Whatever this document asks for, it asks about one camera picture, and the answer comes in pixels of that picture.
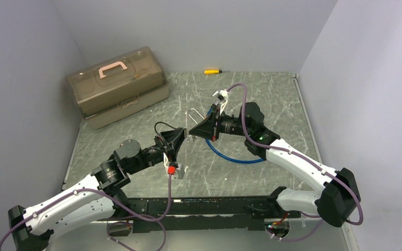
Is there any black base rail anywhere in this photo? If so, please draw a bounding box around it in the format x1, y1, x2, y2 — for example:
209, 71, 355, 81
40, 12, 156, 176
131, 196, 300, 233

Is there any translucent brown toolbox pink handle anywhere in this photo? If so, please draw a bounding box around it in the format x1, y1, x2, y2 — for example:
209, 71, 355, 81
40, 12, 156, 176
65, 46, 170, 129

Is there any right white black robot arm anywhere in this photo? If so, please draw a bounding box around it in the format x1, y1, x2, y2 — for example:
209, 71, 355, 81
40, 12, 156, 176
189, 102, 361, 227

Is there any brass padlock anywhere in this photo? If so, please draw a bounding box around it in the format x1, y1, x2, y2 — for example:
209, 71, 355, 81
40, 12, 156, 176
187, 108, 205, 124

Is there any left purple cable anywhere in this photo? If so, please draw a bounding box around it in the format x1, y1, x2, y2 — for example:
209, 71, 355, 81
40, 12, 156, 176
0, 173, 173, 251

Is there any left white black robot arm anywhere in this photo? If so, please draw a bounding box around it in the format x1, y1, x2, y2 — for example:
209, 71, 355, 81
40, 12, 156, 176
0, 128, 187, 250

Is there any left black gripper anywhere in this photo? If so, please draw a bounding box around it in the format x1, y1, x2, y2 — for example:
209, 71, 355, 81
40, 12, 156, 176
128, 130, 185, 175

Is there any purple cable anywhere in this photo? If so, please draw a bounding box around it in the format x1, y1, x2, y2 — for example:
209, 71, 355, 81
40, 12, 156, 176
226, 83, 364, 243
0, 173, 173, 251

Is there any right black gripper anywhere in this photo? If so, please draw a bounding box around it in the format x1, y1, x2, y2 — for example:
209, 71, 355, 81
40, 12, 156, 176
189, 106, 251, 142

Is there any small black cable lock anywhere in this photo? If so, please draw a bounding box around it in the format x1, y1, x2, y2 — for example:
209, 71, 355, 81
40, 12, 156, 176
153, 121, 178, 138

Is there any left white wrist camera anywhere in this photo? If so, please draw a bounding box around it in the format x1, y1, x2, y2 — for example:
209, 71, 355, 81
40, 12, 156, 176
163, 154, 186, 179

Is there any blue cable lock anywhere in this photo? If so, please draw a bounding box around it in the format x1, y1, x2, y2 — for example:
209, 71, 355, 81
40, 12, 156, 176
205, 140, 264, 164

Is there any aluminium frame rail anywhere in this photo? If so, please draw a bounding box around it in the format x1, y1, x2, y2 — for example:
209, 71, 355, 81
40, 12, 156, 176
66, 72, 347, 250

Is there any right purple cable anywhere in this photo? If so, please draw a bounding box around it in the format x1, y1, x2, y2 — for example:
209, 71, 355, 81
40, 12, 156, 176
226, 83, 364, 243

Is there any yellow handled screwdriver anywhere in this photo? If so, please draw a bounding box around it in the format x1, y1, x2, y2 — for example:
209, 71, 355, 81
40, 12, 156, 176
204, 70, 222, 75

